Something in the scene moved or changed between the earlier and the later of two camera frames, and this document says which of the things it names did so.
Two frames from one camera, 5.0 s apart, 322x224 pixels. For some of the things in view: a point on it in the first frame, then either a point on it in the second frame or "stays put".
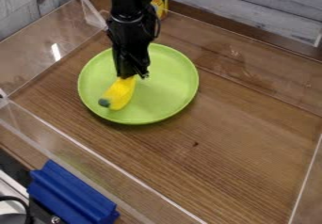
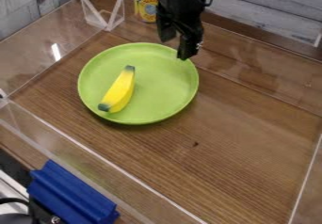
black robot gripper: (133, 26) -> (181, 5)
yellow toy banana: (118, 93) stays put
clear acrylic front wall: (33, 145) stays put
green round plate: (161, 94) stays put
